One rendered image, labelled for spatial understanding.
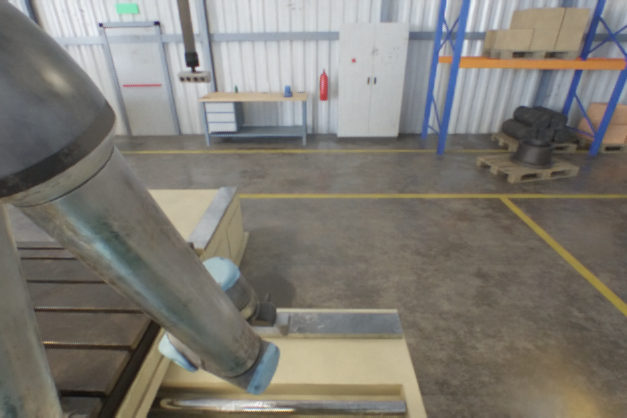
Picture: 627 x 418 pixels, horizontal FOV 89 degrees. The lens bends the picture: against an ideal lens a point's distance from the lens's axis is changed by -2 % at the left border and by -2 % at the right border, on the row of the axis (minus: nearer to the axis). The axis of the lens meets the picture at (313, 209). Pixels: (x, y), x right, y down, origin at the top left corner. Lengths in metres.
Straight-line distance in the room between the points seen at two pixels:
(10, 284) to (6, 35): 0.25
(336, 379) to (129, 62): 7.31
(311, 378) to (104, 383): 0.71
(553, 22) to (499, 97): 1.87
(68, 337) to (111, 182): 1.17
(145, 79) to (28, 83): 7.59
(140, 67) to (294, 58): 3.10
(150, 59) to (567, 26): 7.34
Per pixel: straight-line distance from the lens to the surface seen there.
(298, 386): 1.45
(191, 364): 0.71
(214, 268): 0.72
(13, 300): 0.45
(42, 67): 0.27
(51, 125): 0.26
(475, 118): 7.96
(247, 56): 7.21
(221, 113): 6.55
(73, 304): 1.58
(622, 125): 8.17
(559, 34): 6.90
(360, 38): 6.48
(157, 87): 7.77
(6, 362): 0.47
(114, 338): 1.36
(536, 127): 7.15
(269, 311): 0.86
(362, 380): 1.45
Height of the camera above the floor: 1.90
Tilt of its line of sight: 28 degrees down
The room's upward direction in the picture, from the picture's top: straight up
